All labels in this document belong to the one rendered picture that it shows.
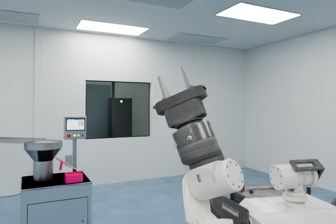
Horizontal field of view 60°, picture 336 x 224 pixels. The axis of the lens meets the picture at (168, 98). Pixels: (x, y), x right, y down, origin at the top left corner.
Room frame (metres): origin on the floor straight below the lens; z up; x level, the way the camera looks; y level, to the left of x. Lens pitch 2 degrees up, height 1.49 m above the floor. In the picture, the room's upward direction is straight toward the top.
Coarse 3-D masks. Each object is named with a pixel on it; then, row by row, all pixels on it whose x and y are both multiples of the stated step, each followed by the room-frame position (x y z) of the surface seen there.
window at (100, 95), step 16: (96, 96) 5.68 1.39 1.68; (112, 96) 5.82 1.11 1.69; (128, 96) 5.97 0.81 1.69; (144, 96) 6.12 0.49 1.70; (96, 112) 5.68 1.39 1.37; (112, 112) 5.82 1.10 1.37; (128, 112) 5.97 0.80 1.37; (144, 112) 6.12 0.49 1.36; (96, 128) 5.68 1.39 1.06; (112, 128) 5.82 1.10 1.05; (128, 128) 5.97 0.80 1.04; (144, 128) 6.12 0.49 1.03
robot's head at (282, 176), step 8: (272, 168) 0.81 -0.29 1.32; (280, 168) 0.78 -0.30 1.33; (288, 168) 0.78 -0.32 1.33; (272, 176) 0.81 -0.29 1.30; (280, 176) 0.77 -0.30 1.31; (288, 176) 0.77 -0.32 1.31; (296, 176) 0.77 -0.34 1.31; (304, 176) 0.78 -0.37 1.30; (312, 176) 0.79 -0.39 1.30; (272, 184) 0.81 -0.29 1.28; (280, 184) 0.77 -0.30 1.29; (288, 184) 0.77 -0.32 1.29; (296, 184) 0.77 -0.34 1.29; (304, 184) 0.79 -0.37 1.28; (312, 184) 0.79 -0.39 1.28; (288, 192) 0.79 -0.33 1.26; (296, 192) 0.78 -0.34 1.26; (304, 192) 0.79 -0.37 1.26
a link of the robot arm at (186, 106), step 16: (176, 96) 0.64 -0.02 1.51; (192, 96) 0.63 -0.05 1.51; (160, 112) 0.65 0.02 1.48; (176, 112) 0.64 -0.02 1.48; (192, 112) 0.62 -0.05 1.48; (176, 128) 0.65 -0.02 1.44; (192, 128) 0.60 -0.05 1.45; (208, 128) 0.61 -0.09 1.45; (176, 144) 0.63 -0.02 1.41; (192, 144) 0.60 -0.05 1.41
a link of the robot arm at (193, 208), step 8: (184, 176) 0.64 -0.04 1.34; (184, 184) 0.62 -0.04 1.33; (184, 192) 0.62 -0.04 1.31; (184, 200) 0.61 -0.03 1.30; (192, 200) 0.61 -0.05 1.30; (208, 200) 0.64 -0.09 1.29; (184, 208) 0.61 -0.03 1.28; (192, 208) 0.60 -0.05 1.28; (200, 208) 0.62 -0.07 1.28; (208, 208) 0.63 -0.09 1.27; (192, 216) 0.58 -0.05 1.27; (200, 216) 0.58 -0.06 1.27; (208, 216) 0.61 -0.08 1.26
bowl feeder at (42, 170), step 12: (24, 144) 2.83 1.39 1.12; (36, 144) 2.78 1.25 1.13; (48, 144) 2.82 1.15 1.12; (60, 144) 2.94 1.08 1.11; (36, 156) 2.83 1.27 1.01; (48, 156) 2.87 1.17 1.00; (72, 156) 3.02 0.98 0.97; (36, 168) 2.87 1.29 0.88; (48, 168) 2.90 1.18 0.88; (60, 168) 2.92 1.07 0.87; (36, 180) 2.87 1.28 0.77
